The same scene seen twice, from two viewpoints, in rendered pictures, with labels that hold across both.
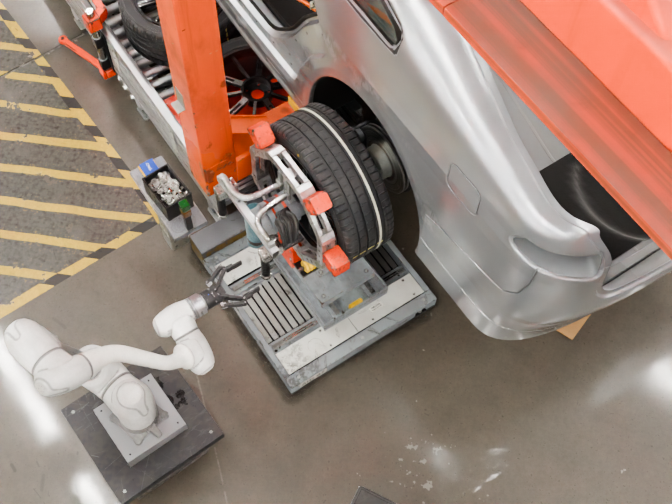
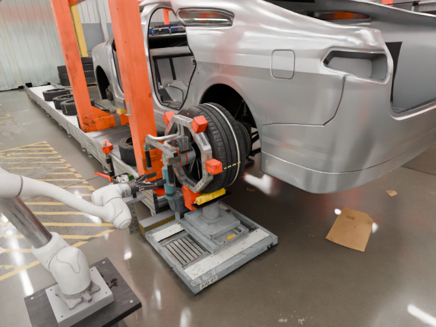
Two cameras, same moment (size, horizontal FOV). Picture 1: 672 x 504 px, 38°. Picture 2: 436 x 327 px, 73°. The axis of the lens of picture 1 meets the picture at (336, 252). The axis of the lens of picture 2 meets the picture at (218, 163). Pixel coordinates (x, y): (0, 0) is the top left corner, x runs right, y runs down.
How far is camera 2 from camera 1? 260 cm
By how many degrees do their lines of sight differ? 38
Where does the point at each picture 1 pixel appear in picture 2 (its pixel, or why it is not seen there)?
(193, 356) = (114, 207)
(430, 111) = (254, 34)
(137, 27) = (124, 147)
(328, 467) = not seen: outside the picture
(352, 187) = (218, 119)
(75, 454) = not seen: outside the picture
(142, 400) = (75, 257)
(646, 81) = not seen: outside the picture
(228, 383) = (153, 293)
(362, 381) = (241, 284)
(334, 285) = (217, 227)
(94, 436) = (41, 312)
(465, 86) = (271, 11)
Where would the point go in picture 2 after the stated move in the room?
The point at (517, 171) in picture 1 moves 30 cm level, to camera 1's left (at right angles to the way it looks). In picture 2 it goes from (314, 21) to (255, 24)
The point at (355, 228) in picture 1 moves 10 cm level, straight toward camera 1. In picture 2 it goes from (222, 143) to (222, 148)
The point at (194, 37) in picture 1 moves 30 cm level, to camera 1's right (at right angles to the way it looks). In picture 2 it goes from (132, 50) to (174, 48)
